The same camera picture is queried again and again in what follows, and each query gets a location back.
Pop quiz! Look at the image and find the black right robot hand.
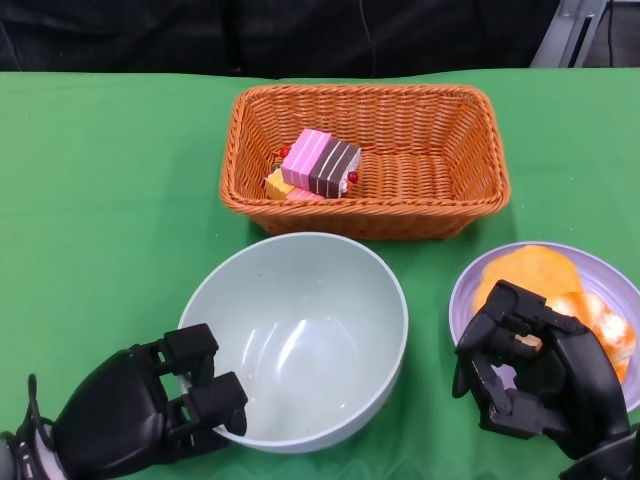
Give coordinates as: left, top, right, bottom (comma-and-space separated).
452, 279, 631, 461

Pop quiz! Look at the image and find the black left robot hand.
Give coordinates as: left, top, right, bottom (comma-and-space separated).
49, 323, 249, 480

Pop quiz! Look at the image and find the pumpkin-shaped orange bread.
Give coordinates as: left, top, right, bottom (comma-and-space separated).
547, 292, 637, 384

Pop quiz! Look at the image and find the round orange-white bread bun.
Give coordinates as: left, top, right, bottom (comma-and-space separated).
472, 245, 585, 321

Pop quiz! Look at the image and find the white round bowl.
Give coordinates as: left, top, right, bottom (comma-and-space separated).
177, 232, 410, 455

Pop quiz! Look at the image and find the white round plate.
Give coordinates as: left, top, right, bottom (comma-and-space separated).
448, 241, 640, 414

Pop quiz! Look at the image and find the orange wicker basket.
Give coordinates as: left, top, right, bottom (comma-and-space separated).
219, 83, 511, 241

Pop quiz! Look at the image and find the yellow and salmon cake slice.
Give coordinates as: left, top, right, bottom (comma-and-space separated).
263, 167, 326, 203

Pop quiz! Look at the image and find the pink layered cake slice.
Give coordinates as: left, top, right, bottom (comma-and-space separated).
278, 128, 335, 190

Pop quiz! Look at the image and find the green tablecloth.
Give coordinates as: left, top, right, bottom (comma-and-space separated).
0, 67, 640, 480

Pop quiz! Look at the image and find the black backdrop cloth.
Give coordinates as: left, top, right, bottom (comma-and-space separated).
0, 0, 559, 80

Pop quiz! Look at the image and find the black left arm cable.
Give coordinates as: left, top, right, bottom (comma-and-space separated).
24, 373, 57, 451

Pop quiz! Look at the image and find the grey metal frame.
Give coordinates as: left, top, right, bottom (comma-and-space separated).
529, 0, 614, 69

